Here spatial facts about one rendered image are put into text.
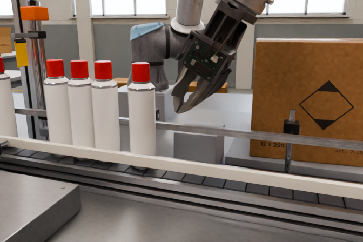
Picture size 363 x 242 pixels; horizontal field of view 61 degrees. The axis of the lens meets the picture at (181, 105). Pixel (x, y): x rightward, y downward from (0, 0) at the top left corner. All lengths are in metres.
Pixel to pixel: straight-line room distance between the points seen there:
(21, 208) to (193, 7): 0.75
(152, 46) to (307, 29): 5.24
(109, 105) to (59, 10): 6.53
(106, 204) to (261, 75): 0.42
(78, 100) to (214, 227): 0.35
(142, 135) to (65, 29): 6.53
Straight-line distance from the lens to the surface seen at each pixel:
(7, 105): 0.81
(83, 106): 0.65
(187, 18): 1.06
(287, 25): 6.13
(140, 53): 1.09
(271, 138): 0.59
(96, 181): 0.65
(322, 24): 6.23
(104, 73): 0.62
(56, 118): 0.69
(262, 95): 0.72
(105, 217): 0.59
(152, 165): 0.59
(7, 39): 5.24
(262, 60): 0.71
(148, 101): 0.58
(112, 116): 0.63
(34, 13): 0.80
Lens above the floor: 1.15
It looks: 14 degrees down
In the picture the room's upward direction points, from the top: straight up
